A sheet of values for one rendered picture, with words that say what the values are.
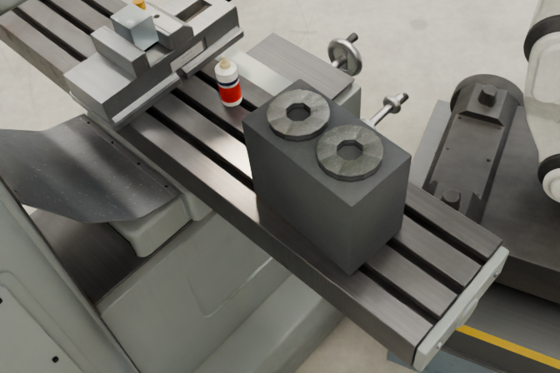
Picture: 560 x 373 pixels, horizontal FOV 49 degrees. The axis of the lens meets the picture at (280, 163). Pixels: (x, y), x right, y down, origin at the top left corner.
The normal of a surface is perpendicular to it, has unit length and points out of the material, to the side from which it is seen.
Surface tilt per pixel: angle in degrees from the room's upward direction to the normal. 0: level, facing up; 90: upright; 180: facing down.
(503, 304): 0
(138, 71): 90
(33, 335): 88
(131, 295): 90
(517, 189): 0
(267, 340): 0
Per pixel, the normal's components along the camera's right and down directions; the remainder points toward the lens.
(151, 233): 0.73, 0.51
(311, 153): -0.07, -0.62
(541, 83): -0.42, 0.74
